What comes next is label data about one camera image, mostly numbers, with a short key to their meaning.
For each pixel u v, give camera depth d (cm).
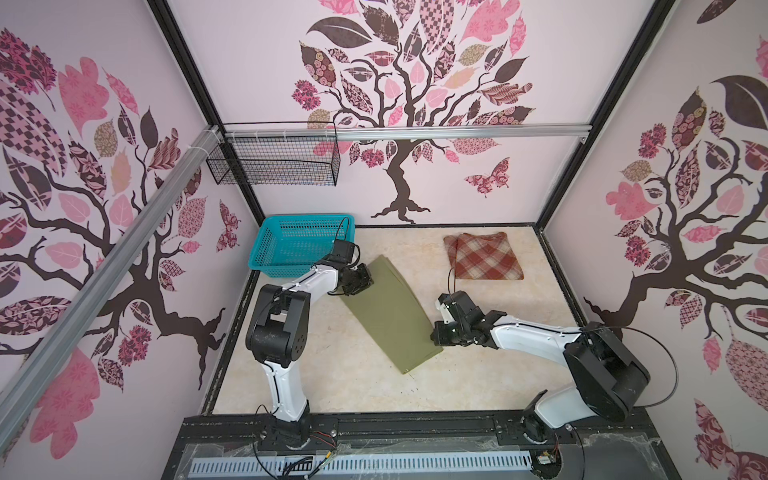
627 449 71
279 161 122
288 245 114
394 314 94
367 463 70
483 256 107
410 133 94
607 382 43
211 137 84
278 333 51
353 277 85
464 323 69
